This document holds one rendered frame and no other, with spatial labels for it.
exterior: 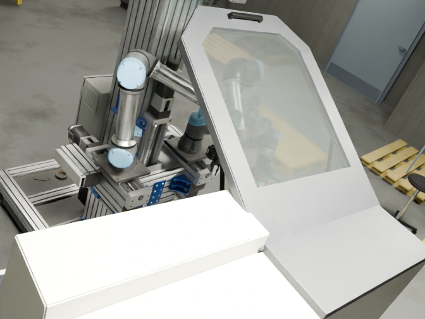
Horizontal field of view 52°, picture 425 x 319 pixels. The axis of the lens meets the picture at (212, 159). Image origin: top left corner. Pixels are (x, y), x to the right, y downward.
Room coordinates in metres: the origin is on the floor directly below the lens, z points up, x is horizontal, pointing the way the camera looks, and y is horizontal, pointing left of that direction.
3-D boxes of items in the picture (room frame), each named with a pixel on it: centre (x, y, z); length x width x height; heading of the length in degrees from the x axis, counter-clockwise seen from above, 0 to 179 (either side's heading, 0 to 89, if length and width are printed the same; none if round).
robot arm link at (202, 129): (2.24, 0.15, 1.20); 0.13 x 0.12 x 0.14; 129
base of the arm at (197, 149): (2.24, 0.16, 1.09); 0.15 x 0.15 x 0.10
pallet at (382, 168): (5.40, -2.49, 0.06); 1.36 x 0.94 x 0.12; 144
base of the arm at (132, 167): (1.83, 0.43, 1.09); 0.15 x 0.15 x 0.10
